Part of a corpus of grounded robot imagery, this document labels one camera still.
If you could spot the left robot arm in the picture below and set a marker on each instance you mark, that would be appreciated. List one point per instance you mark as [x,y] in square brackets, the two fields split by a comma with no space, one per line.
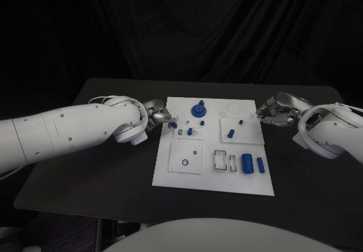
[71,126]

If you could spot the white task board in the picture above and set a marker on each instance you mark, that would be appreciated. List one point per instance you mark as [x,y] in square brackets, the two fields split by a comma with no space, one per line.
[212,177]

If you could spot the thin blue cylinder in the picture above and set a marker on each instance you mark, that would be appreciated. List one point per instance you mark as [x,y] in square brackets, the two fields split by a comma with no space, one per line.
[261,165]

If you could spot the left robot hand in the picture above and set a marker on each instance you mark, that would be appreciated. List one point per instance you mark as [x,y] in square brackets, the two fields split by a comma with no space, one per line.
[159,116]

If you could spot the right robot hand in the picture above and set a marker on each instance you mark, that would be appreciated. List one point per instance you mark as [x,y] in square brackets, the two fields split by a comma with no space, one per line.
[280,110]

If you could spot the blue gear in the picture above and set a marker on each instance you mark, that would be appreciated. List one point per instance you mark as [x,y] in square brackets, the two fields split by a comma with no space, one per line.
[199,110]

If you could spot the large blue cylinder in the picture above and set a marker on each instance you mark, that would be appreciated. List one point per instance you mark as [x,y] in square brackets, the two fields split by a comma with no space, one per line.
[246,163]

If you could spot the blue block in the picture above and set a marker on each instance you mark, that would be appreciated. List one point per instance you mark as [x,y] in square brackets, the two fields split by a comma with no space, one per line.
[189,131]

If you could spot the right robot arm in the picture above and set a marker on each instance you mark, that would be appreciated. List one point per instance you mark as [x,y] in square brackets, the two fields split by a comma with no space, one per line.
[328,133]

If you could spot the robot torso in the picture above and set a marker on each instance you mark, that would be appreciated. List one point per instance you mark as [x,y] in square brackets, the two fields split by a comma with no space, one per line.
[215,236]

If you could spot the blue plug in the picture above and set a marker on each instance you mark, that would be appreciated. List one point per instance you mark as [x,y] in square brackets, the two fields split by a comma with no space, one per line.
[173,125]

